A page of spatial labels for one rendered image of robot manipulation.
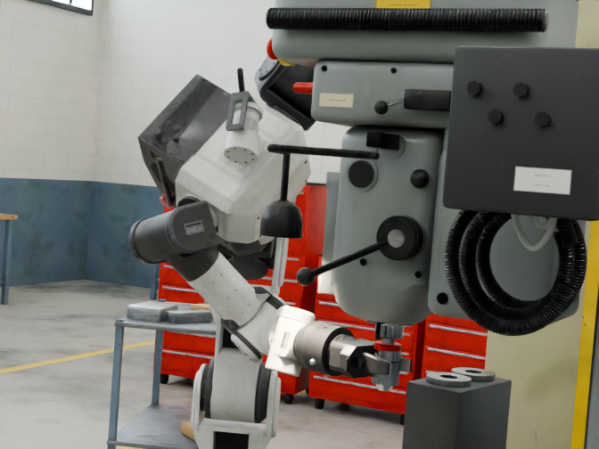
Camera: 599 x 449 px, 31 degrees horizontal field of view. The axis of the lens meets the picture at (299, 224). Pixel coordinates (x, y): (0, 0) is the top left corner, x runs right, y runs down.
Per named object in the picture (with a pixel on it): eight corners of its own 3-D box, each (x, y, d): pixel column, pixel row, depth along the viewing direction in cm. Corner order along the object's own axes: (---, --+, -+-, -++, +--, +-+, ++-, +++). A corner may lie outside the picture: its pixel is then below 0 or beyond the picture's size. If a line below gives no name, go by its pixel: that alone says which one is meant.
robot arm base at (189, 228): (148, 281, 223) (118, 234, 220) (187, 248, 231) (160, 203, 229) (192, 269, 212) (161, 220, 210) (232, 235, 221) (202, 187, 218)
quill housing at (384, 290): (315, 317, 179) (330, 122, 177) (364, 307, 197) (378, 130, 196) (424, 333, 170) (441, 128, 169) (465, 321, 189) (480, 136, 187)
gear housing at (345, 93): (306, 120, 177) (310, 58, 176) (365, 130, 199) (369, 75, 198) (507, 131, 162) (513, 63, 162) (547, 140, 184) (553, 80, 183)
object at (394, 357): (374, 379, 188) (377, 345, 187) (401, 382, 186) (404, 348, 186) (367, 383, 183) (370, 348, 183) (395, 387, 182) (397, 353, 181)
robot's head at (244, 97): (234, 151, 218) (218, 129, 212) (240, 115, 222) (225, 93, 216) (263, 147, 216) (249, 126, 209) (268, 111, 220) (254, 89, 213)
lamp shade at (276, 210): (263, 232, 190) (266, 198, 190) (304, 236, 189) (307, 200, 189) (256, 235, 183) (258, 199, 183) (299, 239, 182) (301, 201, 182)
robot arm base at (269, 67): (238, 92, 237) (255, 95, 226) (271, 43, 237) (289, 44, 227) (291, 130, 243) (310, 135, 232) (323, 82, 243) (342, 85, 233)
